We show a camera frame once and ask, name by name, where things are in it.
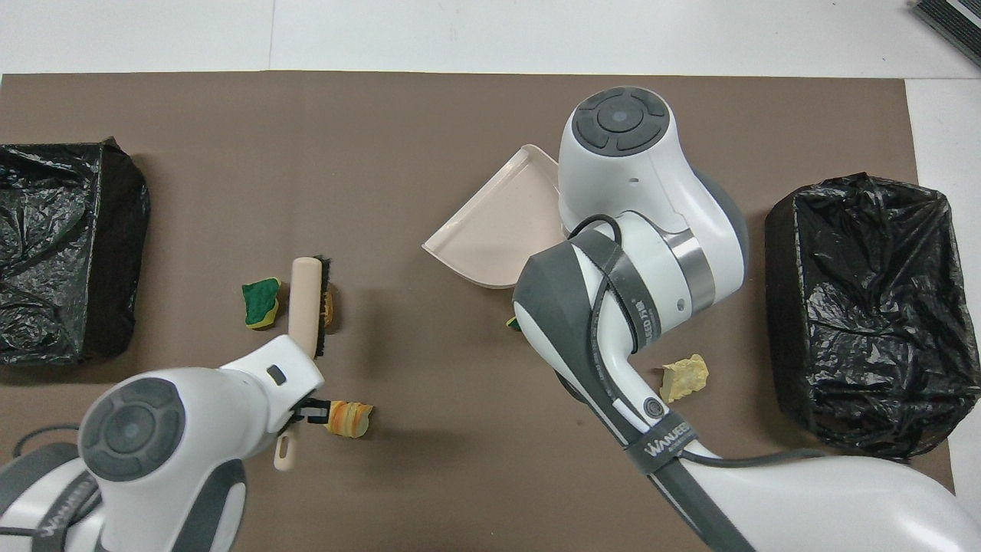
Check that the pale beige foam chunk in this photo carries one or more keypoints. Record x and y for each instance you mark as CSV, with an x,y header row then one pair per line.
x,y
684,378

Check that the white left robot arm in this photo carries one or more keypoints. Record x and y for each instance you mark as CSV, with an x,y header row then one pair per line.
x,y
130,429

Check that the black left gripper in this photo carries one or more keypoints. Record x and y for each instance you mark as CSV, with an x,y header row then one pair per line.
x,y
313,409

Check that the bin with black trash bag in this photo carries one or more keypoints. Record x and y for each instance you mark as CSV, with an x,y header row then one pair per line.
x,y
69,253
866,307

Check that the dark ribbed device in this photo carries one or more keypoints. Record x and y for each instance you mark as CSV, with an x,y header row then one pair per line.
x,y
950,19

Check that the green and yellow sponge piece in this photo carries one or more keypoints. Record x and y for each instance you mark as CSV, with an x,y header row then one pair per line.
x,y
260,303

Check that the small green sponge wedge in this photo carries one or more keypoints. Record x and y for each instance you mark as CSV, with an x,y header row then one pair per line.
x,y
512,323

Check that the brown fried croquette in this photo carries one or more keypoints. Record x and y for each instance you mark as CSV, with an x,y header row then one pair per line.
x,y
333,307

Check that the orange striped bread piece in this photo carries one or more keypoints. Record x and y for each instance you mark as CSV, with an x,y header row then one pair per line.
x,y
352,420

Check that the beige brush with black bristles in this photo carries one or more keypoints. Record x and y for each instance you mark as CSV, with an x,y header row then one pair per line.
x,y
305,299

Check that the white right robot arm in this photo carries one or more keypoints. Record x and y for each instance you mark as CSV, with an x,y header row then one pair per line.
x,y
613,123

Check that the beige plastic dustpan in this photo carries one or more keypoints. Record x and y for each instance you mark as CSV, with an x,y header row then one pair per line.
x,y
498,230

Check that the brown paper table mat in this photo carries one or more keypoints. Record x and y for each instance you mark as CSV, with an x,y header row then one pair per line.
x,y
306,153

